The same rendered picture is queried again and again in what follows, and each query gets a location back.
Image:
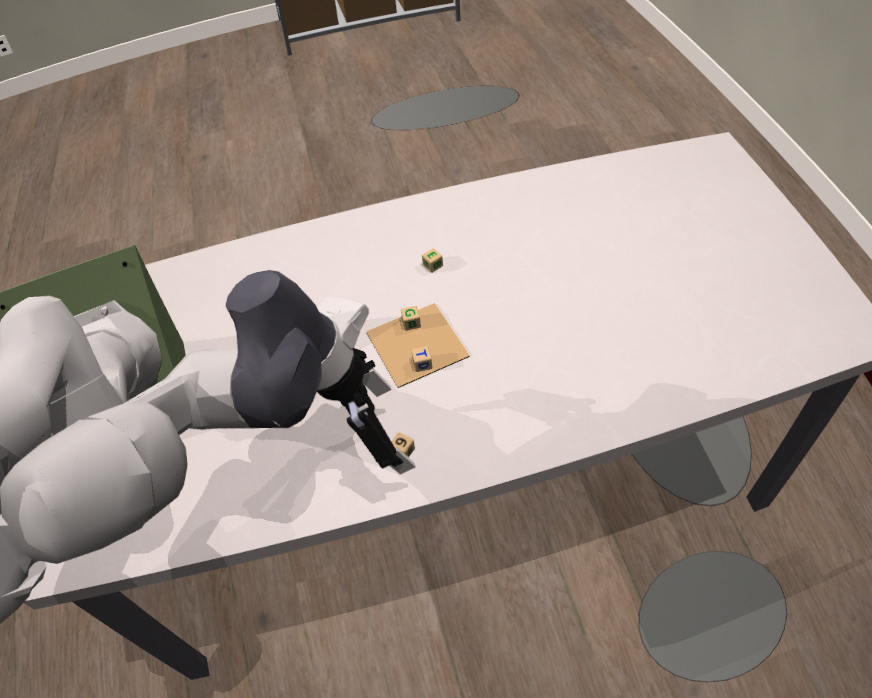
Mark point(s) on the tan square mat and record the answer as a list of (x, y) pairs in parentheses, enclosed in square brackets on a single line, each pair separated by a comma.
[(394, 344)]

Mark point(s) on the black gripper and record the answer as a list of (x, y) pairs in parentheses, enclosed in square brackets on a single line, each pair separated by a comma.
[(352, 393)]

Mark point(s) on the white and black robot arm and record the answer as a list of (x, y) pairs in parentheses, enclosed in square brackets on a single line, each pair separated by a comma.
[(103, 477)]

